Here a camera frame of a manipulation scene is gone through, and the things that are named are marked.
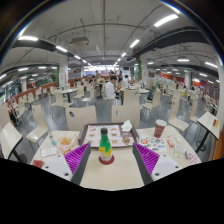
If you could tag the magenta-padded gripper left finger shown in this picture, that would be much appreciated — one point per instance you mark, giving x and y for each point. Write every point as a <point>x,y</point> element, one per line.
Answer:
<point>76,156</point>

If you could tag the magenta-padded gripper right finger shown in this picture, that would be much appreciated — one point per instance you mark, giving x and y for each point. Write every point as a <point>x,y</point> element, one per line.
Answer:
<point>147,158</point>

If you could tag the green drink bottle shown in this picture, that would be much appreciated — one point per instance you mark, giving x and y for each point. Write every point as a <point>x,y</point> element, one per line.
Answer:
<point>105,146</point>

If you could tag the colourful sticker sheet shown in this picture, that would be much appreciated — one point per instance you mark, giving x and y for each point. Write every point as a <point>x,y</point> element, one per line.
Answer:
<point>152,143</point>

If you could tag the flat round red coaster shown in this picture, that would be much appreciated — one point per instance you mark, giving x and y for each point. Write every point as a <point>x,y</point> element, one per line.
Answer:
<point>101,161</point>

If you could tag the dark food tray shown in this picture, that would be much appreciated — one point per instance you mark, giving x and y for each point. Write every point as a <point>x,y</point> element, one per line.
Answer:
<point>91,135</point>

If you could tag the small red packet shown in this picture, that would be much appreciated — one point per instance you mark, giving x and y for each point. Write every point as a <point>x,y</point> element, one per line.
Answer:
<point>170,143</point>

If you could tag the red paper cup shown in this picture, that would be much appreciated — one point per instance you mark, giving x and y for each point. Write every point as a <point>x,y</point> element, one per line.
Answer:
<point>160,129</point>

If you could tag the clear plastic bag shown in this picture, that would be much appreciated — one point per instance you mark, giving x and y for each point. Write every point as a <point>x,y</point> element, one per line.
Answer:
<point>180,151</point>

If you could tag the small white packet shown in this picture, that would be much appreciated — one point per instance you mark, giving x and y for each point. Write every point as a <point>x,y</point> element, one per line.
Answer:
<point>178,139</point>

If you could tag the white paper napkin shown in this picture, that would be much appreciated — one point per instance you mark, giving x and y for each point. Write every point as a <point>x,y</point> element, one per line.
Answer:
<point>126,126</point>

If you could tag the beige chair with oval hole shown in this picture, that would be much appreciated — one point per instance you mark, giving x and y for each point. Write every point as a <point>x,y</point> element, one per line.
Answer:
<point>81,118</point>
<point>128,115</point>

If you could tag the small red box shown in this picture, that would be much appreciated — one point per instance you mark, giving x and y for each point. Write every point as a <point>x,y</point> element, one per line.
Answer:
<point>37,163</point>

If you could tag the small purple packet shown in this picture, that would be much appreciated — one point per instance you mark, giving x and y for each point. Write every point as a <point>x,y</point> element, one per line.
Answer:
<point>189,155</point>

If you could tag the beige chair with metal legs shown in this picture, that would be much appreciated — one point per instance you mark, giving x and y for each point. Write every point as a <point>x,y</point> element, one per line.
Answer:
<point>174,110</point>

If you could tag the group of beige chairs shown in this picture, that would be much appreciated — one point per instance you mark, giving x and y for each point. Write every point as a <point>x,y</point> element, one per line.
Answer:
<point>60,98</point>

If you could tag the orange booth seat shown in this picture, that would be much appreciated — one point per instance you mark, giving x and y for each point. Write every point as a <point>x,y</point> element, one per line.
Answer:
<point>220,148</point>

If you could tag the person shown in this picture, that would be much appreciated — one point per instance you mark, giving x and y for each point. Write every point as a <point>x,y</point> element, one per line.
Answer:
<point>126,81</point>
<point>110,89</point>

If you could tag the ceiling air conditioner unit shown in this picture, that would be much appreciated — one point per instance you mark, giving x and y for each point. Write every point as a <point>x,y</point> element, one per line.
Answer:
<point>79,41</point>

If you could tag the ceiling lights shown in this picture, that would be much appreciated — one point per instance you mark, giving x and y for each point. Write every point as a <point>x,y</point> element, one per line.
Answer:
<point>166,20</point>

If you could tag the white table with black pedestal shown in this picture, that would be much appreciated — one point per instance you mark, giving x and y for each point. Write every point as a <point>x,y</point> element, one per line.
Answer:
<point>207,121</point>

